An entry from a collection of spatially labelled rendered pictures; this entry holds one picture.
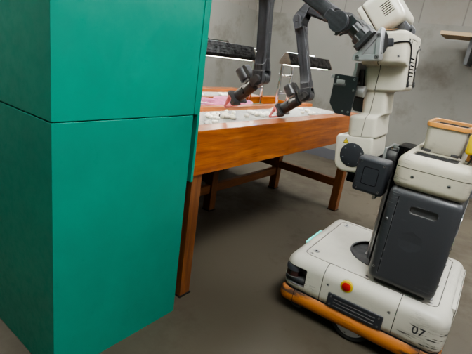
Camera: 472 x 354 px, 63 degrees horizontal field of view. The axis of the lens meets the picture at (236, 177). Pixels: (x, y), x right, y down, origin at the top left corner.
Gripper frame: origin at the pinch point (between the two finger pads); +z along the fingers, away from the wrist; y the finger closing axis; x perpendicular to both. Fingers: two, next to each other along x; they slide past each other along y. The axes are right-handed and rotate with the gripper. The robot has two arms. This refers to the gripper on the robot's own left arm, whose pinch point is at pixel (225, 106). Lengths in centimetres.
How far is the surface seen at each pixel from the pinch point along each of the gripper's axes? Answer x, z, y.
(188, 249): 57, 24, 37
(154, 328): 80, 33, 60
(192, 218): 46, 14, 36
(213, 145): 22.7, -7.7, 30.4
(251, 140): 22.8, -7.6, 3.1
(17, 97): 1, -8, 100
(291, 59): -27, -10, -71
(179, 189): 36, -1, 51
